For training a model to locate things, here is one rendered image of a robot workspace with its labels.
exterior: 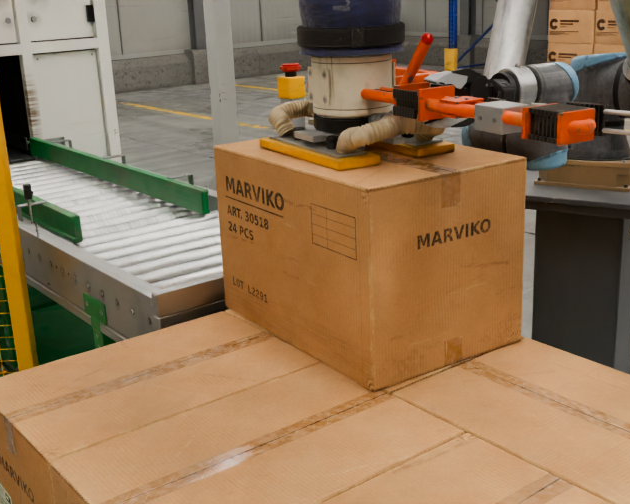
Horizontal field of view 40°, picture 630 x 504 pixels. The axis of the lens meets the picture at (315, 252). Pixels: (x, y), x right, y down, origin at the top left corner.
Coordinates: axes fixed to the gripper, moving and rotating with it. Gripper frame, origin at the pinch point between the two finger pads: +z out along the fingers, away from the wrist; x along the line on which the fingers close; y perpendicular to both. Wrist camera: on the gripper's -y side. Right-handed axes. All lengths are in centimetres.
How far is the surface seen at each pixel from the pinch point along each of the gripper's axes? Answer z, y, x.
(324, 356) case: 19, 11, -51
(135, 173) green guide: -3, 184, -45
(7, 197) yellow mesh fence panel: 55, 129, -34
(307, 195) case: 19.3, 14.9, -17.8
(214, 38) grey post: -118, 360, -10
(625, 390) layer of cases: -21, -32, -53
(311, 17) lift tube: 10.1, 26.2, 15.5
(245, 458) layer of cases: 49, -13, -53
